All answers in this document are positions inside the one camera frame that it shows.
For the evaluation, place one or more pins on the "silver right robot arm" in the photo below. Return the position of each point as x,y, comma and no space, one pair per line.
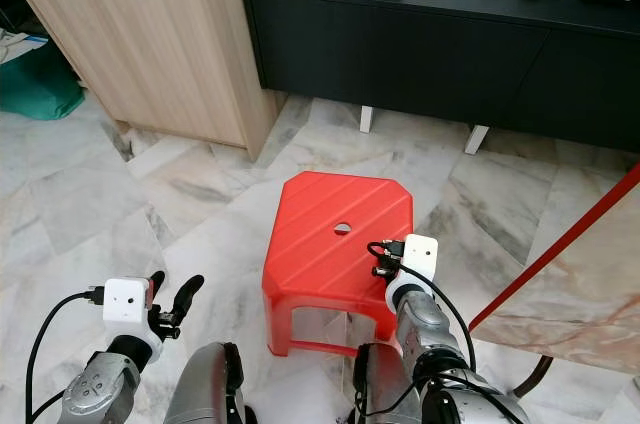
425,329

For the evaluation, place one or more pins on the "black low console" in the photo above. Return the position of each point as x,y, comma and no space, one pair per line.
440,54

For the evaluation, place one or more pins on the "red-edged marble table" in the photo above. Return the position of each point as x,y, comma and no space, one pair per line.
580,294

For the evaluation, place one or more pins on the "green bag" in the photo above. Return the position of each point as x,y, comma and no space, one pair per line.
40,89

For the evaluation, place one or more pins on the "dark metal table leg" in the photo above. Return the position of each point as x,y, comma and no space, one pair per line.
540,376

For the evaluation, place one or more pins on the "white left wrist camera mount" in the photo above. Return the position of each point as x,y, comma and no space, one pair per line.
125,301

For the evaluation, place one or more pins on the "light wooden cabinet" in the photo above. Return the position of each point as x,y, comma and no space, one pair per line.
150,34

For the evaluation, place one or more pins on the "silver robot left leg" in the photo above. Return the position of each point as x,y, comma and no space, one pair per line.
200,389

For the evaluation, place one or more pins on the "red plastic stool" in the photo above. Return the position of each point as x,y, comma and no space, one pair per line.
310,244

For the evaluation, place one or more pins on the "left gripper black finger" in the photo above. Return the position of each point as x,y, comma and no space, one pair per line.
188,294
158,279

